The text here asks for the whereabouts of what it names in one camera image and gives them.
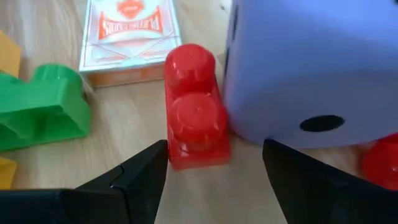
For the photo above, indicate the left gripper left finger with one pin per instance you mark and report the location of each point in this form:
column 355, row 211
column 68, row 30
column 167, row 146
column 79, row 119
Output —
column 109, row 205

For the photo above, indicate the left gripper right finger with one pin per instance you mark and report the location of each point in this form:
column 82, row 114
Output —
column 326, row 199

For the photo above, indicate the large red building block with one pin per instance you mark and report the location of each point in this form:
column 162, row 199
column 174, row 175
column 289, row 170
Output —
column 384, row 161

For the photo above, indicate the long green building block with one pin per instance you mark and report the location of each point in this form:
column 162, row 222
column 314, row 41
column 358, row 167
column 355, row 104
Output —
column 43, row 109

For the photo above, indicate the purple foam die black dots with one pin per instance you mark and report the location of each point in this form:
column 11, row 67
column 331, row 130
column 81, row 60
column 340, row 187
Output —
column 311, row 62

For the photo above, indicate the white red playing card box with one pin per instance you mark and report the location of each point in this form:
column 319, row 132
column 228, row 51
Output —
column 130, row 46

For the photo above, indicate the yellow building block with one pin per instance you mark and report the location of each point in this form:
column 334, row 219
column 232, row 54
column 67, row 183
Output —
column 7, row 172

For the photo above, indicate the small red building block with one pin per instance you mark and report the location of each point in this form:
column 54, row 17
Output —
column 196, row 118

